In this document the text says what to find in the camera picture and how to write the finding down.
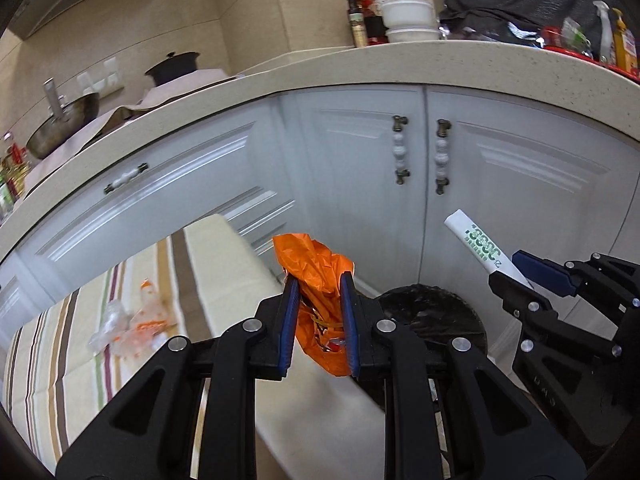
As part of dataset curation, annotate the yellow bottle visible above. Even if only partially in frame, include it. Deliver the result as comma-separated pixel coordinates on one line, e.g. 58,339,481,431
612,8,640,73

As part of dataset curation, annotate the white spray bottle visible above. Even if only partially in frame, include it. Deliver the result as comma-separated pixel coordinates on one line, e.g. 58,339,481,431
592,1,617,66

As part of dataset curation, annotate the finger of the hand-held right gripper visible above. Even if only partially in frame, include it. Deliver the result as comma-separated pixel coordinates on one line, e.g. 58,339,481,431
511,250,640,346
488,270,621,376

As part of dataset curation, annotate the orange plastic bag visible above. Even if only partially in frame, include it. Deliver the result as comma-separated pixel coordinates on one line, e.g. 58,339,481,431
272,232,355,377

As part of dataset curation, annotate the striped beige tablecloth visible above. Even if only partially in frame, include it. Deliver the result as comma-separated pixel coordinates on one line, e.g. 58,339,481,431
0,214,396,480

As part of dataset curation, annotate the dark olive oil bottle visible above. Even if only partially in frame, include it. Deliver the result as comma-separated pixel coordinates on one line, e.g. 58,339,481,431
345,0,369,48

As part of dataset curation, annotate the white tube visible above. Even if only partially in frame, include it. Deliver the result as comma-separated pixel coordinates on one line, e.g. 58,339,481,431
444,210,531,288

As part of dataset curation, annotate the red tray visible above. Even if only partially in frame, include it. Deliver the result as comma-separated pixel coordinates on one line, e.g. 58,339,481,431
542,27,640,78

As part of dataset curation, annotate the steel wok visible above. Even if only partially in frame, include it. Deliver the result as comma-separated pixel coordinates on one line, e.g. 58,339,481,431
26,78,100,160

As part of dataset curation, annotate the red food package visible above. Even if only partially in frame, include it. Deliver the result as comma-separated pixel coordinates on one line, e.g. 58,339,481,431
363,0,388,46

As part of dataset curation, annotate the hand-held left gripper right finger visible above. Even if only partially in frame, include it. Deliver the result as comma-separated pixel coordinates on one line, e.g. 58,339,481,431
340,270,586,480

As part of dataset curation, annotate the black lidded pot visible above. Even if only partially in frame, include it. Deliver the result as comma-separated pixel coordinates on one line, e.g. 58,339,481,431
145,51,201,87

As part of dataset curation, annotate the green and white packet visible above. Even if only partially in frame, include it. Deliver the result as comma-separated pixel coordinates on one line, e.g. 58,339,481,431
560,16,593,56

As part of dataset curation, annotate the speckled beige kitchen countertop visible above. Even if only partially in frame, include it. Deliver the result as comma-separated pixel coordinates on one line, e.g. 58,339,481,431
0,39,640,261

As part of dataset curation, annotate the ceramic brass door handle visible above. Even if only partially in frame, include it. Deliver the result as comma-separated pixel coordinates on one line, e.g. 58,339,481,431
434,119,452,195
391,115,411,183

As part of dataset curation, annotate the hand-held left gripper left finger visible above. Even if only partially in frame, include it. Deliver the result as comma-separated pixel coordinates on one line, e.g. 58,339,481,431
55,277,301,480

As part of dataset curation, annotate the group of condiment bottles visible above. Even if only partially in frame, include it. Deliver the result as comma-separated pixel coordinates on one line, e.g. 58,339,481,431
0,132,36,221

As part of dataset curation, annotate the ceramic brass drawer handle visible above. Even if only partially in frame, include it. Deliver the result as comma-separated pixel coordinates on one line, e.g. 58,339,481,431
103,162,150,194

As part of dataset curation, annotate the round bin with black bag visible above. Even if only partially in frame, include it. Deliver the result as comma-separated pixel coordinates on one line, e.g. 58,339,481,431
372,284,490,396

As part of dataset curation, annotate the beige stove cover cloth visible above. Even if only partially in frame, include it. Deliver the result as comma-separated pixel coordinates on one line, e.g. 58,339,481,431
25,67,246,181

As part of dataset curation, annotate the white cabinet door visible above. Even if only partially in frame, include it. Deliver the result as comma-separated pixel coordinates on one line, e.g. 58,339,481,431
422,87,640,306
280,85,426,301

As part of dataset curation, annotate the white drawer front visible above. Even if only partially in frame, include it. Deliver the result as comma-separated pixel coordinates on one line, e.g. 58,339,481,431
15,97,296,261

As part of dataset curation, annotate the clear plastic wrapper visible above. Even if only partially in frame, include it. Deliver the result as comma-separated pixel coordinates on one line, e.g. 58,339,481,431
89,300,133,353

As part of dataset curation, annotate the white lidded bowl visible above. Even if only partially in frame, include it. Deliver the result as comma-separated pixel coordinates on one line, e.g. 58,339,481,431
381,0,437,31
385,26,441,44

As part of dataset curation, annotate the clear wrapper with orange print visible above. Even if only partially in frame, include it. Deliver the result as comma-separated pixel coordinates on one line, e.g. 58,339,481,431
115,280,168,361

